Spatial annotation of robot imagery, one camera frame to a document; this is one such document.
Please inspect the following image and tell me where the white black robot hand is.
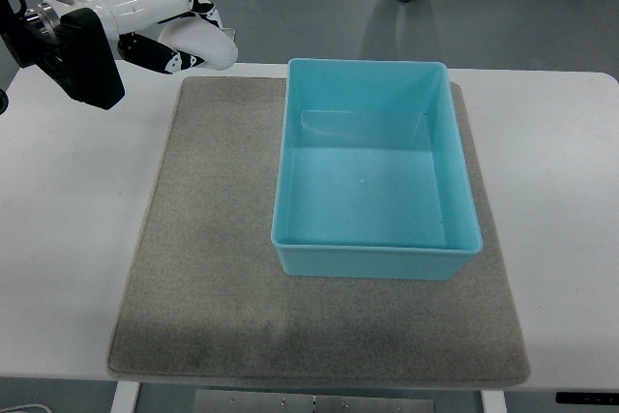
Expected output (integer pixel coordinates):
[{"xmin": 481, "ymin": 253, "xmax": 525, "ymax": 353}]
[{"xmin": 28, "ymin": 0, "xmax": 228, "ymax": 75}]

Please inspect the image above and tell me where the white rabbit toy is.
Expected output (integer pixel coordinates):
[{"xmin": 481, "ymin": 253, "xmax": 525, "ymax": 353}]
[{"xmin": 158, "ymin": 17, "xmax": 238, "ymax": 73}]

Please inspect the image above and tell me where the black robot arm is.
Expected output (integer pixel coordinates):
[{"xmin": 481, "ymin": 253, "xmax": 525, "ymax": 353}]
[{"xmin": 1, "ymin": 0, "xmax": 125, "ymax": 110}]

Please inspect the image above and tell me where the blue plastic box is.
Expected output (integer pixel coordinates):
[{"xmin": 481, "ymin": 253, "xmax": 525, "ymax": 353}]
[{"xmin": 271, "ymin": 58, "xmax": 484, "ymax": 280}]

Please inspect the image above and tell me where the grey felt mat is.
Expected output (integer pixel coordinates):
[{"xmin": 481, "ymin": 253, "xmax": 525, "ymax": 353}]
[{"xmin": 107, "ymin": 77, "xmax": 530, "ymax": 389}]

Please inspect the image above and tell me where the metal plate under table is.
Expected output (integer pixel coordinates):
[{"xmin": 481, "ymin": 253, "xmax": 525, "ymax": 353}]
[{"xmin": 192, "ymin": 390, "xmax": 435, "ymax": 413}]

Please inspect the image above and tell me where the black table control panel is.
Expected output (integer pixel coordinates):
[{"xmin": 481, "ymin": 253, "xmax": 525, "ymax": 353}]
[{"xmin": 555, "ymin": 392, "xmax": 619, "ymax": 406}]

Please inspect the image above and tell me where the white cable bottom left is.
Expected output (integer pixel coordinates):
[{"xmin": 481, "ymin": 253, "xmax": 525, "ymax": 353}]
[{"xmin": 0, "ymin": 401, "xmax": 49, "ymax": 413}]

